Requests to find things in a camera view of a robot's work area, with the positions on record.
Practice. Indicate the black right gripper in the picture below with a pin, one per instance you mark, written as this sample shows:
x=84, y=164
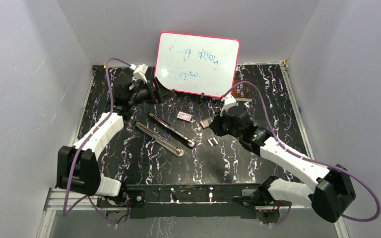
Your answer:
x=215, y=126

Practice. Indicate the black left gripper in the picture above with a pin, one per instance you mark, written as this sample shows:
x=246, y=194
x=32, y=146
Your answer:
x=163, y=94

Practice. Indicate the silver staple strip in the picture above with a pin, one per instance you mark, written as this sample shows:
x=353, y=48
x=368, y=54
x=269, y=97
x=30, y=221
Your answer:
x=212, y=142

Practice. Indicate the cardboard staple box tray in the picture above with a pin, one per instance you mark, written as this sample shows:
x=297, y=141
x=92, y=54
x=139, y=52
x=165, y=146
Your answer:
x=205, y=123

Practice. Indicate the red white staple box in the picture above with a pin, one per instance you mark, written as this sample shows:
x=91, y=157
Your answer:
x=184, y=116

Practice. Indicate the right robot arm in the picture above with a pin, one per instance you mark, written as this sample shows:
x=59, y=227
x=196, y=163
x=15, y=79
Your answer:
x=327, y=190

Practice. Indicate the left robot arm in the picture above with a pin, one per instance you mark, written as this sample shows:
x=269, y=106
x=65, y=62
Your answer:
x=77, y=168

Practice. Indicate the brown Three Days book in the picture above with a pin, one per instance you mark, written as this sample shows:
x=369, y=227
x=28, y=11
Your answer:
x=242, y=93

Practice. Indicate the pink framed whiteboard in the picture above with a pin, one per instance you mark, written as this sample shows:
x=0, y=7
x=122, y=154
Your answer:
x=196, y=64

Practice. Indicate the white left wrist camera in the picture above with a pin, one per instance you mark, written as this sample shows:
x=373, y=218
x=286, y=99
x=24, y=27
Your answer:
x=139, y=72

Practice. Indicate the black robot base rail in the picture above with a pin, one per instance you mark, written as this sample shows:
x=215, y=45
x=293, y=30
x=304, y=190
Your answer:
x=195, y=200

